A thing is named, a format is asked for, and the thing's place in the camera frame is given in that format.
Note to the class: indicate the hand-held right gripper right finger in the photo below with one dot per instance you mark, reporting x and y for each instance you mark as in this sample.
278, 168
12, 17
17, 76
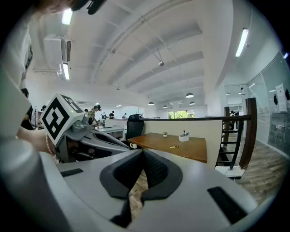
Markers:
194, 204

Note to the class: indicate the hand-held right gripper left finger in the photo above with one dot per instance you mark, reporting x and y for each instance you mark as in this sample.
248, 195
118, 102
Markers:
86, 192

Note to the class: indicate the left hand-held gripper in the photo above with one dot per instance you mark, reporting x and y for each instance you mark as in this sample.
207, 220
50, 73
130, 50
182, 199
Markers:
55, 117

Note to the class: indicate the yellow utility knife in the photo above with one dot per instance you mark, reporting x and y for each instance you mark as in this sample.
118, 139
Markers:
174, 147

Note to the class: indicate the person's left forearm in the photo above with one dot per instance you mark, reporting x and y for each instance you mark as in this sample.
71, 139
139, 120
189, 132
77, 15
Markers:
34, 140

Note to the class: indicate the white cup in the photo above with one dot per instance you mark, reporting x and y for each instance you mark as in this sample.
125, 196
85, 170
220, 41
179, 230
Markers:
133, 146

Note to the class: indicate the black office chair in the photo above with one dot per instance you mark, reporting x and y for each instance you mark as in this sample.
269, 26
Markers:
134, 127

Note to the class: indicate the small potted plant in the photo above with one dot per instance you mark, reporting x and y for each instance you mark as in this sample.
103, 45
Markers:
165, 135

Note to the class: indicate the white desk organizer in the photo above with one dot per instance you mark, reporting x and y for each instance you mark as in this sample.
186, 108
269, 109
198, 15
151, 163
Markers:
183, 138

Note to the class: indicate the black metal railing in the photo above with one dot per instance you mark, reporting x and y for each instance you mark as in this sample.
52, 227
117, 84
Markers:
233, 147

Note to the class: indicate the window with greenery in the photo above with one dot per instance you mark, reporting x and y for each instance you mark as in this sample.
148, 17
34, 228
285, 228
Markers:
181, 114

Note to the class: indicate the ceiling tube light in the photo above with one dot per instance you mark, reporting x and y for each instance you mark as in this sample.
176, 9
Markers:
242, 42
66, 71
67, 16

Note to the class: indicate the grey hanging ceiling spotlight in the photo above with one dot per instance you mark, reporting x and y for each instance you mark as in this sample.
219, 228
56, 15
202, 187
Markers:
161, 64

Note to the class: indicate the white ceiling air conditioner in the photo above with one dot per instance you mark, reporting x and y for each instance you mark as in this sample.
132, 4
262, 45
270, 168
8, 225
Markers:
55, 47

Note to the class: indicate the white paper notice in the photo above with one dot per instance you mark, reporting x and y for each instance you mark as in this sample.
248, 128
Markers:
281, 97

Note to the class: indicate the person's light t-shirt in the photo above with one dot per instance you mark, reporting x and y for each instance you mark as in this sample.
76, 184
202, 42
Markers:
20, 34

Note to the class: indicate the grey gripper-mounted camera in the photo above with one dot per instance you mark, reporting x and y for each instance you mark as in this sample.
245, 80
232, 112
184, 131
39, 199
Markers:
82, 123

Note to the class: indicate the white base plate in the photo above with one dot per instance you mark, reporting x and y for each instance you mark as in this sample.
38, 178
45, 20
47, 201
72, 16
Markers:
231, 172

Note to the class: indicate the beige partition with black rail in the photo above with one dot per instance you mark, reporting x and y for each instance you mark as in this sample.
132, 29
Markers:
181, 127

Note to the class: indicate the brown wooden post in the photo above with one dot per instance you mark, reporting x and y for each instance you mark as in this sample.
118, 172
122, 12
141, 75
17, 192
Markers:
249, 136
227, 122

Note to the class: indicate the glass partition wall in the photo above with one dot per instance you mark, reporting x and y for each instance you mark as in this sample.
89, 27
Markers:
272, 122

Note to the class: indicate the black head-mounted camera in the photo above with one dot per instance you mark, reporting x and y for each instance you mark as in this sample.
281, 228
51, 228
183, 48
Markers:
90, 5

